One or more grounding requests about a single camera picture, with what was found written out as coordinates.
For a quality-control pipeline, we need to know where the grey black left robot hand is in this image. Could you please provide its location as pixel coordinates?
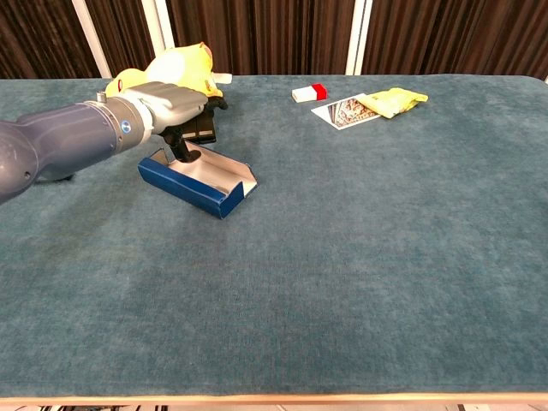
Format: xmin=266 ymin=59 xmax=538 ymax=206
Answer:
xmin=127 ymin=82 xmax=229 ymax=164

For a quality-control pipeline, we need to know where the blue glasses case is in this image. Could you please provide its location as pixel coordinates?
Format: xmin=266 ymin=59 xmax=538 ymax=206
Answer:
xmin=137 ymin=140 xmax=259 ymax=220

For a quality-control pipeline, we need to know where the yellow plush toy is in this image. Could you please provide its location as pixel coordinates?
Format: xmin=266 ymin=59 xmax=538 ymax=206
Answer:
xmin=104 ymin=41 xmax=234 ymax=98

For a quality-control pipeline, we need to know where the dark brown curtain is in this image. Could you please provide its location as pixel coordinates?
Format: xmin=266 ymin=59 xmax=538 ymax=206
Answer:
xmin=0 ymin=0 xmax=548 ymax=80

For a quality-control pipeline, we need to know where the small white and red box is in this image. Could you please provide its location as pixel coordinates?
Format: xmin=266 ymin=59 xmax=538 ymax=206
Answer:
xmin=291 ymin=82 xmax=329 ymax=104

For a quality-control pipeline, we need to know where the printed photo card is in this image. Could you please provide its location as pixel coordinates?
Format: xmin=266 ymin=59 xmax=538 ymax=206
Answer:
xmin=311 ymin=92 xmax=380 ymax=131

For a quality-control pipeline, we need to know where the yellow snack packet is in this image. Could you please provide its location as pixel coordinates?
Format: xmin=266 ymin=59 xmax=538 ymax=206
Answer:
xmin=356 ymin=86 xmax=429 ymax=120

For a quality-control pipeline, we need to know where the teal table cloth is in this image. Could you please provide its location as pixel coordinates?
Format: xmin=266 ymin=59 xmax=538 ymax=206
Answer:
xmin=0 ymin=74 xmax=548 ymax=397

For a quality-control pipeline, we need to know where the white frame post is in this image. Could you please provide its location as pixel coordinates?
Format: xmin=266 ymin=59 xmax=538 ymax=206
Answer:
xmin=140 ymin=0 xmax=176 ymax=52
xmin=345 ymin=0 xmax=373 ymax=76
xmin=71 ymin=0 xmax=113 ymax=80

